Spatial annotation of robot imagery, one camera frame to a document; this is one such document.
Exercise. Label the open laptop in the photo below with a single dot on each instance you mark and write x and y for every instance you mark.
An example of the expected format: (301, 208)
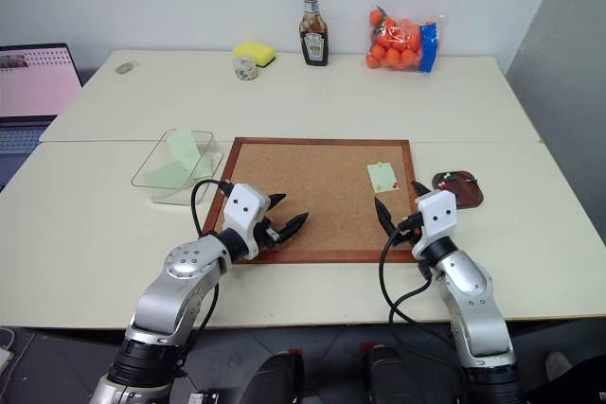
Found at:
(33, 92)

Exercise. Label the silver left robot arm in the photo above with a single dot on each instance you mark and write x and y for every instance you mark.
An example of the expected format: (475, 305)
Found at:
(161, 300)

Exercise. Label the small clear jar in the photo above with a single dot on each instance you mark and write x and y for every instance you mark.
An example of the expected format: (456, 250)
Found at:
(245, 69)

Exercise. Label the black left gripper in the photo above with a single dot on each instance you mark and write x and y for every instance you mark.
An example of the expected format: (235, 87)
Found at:
(269, 233)

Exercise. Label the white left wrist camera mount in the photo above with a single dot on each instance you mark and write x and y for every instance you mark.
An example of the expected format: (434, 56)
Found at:
(241, 207)

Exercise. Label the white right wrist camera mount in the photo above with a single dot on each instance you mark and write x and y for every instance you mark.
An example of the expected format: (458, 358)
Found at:
(438, 215)

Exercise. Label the cork board with wooden frame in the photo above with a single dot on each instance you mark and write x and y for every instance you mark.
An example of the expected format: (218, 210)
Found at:
(312, 196)

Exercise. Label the dark rounded shape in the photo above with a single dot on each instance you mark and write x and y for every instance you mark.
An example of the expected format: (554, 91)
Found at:
(279, 380)
(393, 375)

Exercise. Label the clear plastic container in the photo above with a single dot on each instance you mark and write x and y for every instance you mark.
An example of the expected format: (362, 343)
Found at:
(163, 197)

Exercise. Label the small clear round lid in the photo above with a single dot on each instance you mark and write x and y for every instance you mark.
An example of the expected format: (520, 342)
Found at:
(126, 67)

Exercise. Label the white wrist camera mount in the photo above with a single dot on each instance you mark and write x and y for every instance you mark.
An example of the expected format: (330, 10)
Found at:
(241, 207)
(438, 215)

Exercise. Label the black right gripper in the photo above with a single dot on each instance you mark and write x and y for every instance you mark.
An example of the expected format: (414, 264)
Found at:
(408, 231)

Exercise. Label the yellow sponge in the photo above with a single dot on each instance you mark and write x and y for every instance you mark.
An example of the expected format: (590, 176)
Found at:
(253, 50)

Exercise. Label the brown sauce bottle white cap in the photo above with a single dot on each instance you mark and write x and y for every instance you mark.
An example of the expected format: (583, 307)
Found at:
(314, 35)

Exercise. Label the small brown dish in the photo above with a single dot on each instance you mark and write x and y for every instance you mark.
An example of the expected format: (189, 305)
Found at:
(468, 197)

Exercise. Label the green sticky note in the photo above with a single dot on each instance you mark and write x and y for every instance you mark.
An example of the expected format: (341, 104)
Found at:
(381, 179)

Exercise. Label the white shoe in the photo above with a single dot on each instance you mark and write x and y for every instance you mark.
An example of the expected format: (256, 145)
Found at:
(558, 365)

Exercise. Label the bag of orange balls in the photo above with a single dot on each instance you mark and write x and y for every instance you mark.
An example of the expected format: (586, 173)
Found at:
(395, 44)

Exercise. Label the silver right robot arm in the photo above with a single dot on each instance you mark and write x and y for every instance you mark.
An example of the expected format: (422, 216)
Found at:
(473, 300)

